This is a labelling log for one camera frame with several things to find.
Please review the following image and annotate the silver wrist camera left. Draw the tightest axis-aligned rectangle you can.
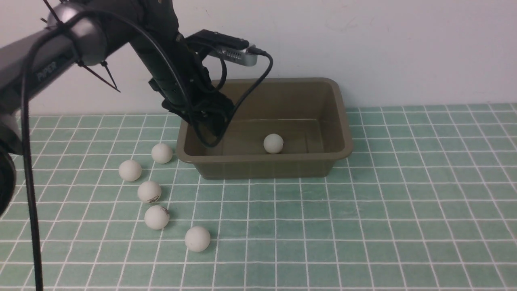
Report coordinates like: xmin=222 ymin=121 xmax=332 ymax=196
xmin=186 ymin=30 xmax=257 ymax=67

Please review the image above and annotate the green checkered tablecloth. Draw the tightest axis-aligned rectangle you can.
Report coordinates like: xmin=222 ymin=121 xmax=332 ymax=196
xmin=0 ymin=103 xmax=517 ymax=291

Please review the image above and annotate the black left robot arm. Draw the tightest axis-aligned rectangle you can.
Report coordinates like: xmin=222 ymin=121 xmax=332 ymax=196
xmin=1 ymin=0 xmax=235 ymax=212

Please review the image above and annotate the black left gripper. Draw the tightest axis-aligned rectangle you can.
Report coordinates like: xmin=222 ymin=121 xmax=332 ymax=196
xmin=161 ymin=89 xmax=235 ymax=137

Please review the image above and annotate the olive green plastic bin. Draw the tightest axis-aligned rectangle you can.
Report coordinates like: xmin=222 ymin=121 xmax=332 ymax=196
xmin=176 ymin=78 xmax=354 ymax=180

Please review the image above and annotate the white ping-pong ball plain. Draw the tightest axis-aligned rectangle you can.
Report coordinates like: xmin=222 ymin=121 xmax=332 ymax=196
xmin=144 ymin=205 xmax=170 ymax=230

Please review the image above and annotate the white ping-pong ball red logo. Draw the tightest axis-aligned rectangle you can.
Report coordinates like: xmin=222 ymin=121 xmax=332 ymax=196
xmin=137 ymin=181 xmax=162 ymax=203

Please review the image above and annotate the black camera cable left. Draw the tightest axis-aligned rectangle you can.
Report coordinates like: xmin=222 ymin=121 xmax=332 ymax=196
xmin=190 ymin=46 xmax=274 ymax=148

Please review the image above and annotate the white ping-pong ball bin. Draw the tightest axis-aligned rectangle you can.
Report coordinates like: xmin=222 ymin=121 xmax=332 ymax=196
xmin=151 ymin=143 xmax=174 ymax=164

